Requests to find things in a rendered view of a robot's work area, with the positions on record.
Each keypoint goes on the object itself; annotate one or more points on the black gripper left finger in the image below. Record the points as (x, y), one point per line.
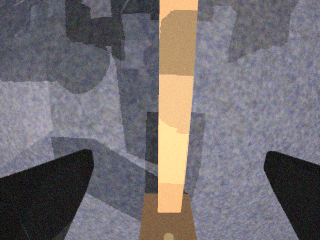
(39, 203)

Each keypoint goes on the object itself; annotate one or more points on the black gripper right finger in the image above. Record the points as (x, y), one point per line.
(296, 184)

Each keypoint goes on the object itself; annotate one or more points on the long wooden rail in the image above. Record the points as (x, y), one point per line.
(177, 47)

